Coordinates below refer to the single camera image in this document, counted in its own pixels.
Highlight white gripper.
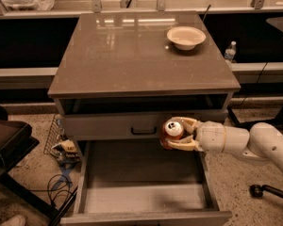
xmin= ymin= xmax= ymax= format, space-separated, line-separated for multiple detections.
xmin=167 ymin=117 xmax=225 ymax=153

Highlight orange soda can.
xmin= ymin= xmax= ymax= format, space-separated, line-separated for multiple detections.
xmin=159 ymin=120 xmax=184 ymax=150

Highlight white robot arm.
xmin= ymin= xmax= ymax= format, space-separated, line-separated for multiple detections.
xmin=160 ymin=117 xmax=283 ymax=173

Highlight open middle drawer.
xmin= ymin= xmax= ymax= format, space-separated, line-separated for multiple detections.
xmin=60 ymin=139 xmax=232 ymax=226

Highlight grey drawer cabinet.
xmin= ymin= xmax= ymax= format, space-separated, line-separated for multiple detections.
xmin=47 ymin=10 xmax=242 ymax=226

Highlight closed top drawer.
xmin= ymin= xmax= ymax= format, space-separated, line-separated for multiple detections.
xmin=60 ymin=109 xmax=227 ymax=140

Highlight black stand leg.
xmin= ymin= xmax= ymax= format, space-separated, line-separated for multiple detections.
xmin=227 ymin=106 xmax=251 ymax=130

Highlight black chair caster leg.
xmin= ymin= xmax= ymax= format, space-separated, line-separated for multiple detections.
xmin=249 ymin=185 xmax=283 ymax=199

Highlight clear plastic water bottle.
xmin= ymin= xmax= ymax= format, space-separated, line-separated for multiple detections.
xmin=225 ymin=41 xmax=237 ymax=63

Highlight black office chair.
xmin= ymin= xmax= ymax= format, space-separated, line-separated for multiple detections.
xmin=0 ymin=105 xmax=58 ymax=219

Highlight white shoe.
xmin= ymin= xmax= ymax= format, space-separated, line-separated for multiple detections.
xmin=0 ymin=215 xmax=26 ymax=226

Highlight black drawer handle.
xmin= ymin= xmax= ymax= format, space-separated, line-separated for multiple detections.
xmin=130 ymin=127 xmax=157 ymax=136

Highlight wire mesh basket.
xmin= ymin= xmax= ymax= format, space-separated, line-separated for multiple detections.
xmin=43 ymin=115 xmax=80 ymax=165

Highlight black floor cable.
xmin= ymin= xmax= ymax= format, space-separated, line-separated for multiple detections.
xmin=29 ymin=173 xmax=79 ymax=209

